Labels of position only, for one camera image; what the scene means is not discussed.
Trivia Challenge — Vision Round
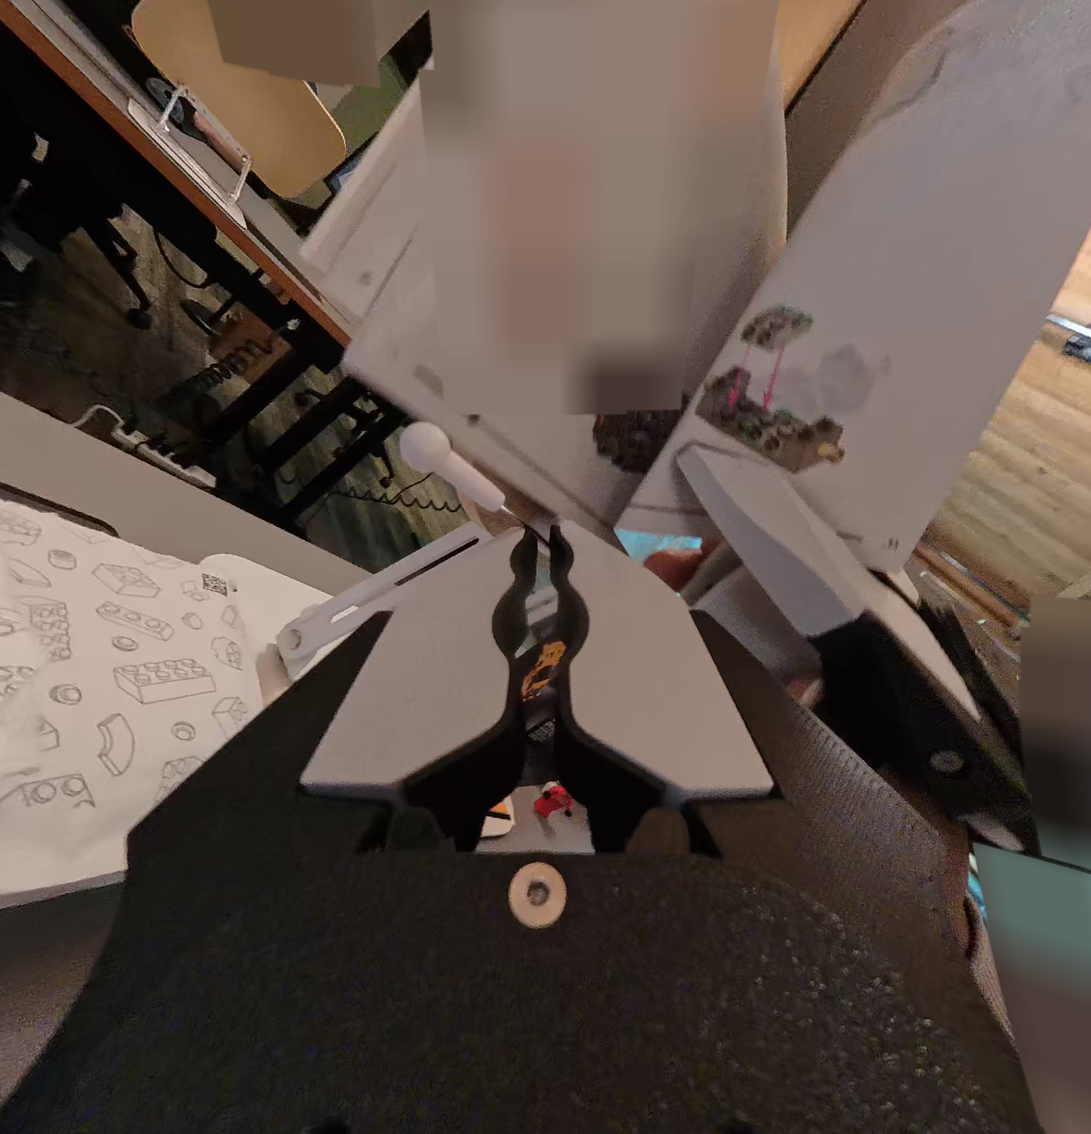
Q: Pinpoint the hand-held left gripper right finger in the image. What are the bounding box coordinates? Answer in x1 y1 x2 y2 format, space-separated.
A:
547 523 774 853

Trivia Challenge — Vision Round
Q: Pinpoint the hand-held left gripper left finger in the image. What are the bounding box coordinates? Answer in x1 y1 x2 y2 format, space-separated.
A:
299 528 540 853

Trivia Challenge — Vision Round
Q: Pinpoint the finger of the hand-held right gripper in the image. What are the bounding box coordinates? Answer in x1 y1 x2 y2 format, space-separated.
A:
675 443 985 716
684 551 822 701

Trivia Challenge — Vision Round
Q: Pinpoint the brick building instruction booklet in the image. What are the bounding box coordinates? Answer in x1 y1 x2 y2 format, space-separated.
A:
298 0 1091 581

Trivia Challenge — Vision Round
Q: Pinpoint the wood-edged office desk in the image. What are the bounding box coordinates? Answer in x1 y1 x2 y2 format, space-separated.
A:
0 0 355 351

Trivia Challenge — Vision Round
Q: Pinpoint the orange sticker sheet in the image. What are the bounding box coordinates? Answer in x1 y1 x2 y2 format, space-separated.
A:
518 638 570 705

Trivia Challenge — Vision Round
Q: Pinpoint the printed white paper bag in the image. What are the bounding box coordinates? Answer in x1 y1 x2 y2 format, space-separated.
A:
0 491 337 914

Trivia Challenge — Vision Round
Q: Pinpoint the white power strip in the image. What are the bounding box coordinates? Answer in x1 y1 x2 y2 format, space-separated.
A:
70 403 218 490

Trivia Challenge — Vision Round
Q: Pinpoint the black office chair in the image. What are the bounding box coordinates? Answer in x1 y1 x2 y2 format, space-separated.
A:
0 106 156 330

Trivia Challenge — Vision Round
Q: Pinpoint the rounded wooden stand board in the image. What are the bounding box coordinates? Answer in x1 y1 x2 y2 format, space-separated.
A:
130 0 346 200

